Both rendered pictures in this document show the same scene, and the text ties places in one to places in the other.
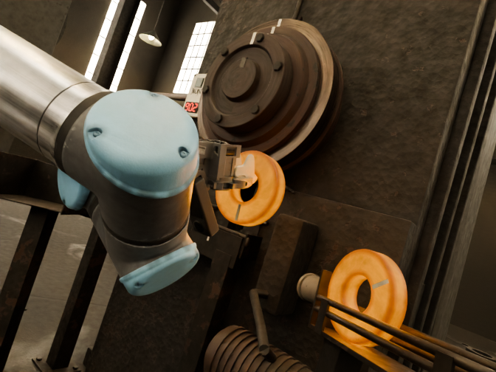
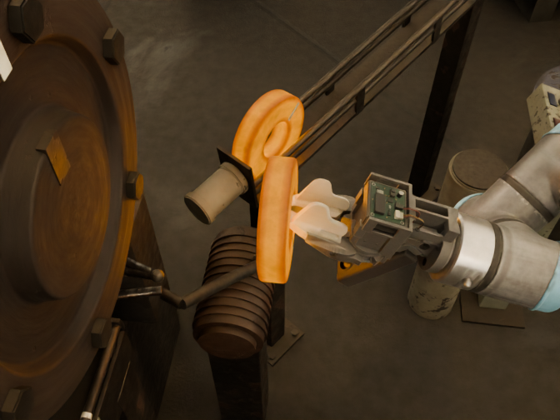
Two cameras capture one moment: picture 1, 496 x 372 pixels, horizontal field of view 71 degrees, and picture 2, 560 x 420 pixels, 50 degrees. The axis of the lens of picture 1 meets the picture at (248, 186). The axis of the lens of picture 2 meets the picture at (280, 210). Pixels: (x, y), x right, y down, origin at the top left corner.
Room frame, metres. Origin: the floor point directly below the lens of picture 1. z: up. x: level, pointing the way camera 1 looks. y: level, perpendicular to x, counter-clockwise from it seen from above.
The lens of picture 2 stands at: (0.95, 0.39, 1.41)
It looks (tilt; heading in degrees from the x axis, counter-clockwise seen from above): 51 degrees down; 239
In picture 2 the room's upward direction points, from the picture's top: straight up
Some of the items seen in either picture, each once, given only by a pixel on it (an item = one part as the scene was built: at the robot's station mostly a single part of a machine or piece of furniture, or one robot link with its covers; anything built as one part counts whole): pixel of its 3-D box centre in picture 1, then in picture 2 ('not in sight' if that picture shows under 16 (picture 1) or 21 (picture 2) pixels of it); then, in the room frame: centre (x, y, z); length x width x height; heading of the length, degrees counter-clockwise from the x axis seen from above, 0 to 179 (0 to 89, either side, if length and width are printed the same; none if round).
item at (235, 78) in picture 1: (243, 82); (36, 202); (0.96, 0.10, 1.11); 0.28 x 0.06 x 0.28; 52
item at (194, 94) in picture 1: (210, 96); not in sight; (1.33, 0.24, 1.15); 0.26 x 0.02 x 0.18; 52
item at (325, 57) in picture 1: (262, 97); not in sight; (1.03, 0.04, 1.11); 0.47 x 0.06 x 0.47; 52
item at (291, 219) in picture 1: (286, 263); (117, 260); (0.90, -0.15, 0.68); 0.11 x 0.08 x 0.24; 142
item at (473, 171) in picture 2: not in sight; (451, 243); (0.19, -0.11, 0.26); 0.12 x 0.12 x 0.52
